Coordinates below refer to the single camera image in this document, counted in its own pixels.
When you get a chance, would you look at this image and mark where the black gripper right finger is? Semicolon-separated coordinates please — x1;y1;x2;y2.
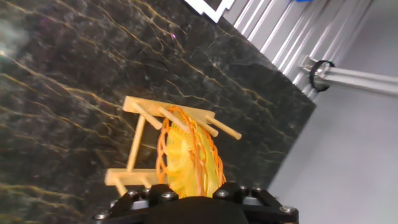
212;182;300;224

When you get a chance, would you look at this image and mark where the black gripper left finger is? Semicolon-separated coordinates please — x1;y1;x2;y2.
93;183;180;224

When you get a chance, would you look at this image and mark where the yellow orange woven dish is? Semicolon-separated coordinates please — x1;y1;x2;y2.
155;105;228;199

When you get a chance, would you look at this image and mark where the wooden dish rack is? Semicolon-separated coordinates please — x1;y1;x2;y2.
104;95;243;197

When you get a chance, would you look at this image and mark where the black marble pattern mat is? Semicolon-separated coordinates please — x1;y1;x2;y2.
0;0;318;224

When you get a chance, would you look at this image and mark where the silver aluminium pole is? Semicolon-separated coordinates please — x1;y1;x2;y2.
299;55;398;98

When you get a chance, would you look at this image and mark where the black white fiducial marker board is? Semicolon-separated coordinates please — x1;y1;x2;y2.
183;0;236;24

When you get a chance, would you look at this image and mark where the black ring strap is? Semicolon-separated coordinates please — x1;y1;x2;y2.
308;59;336;93

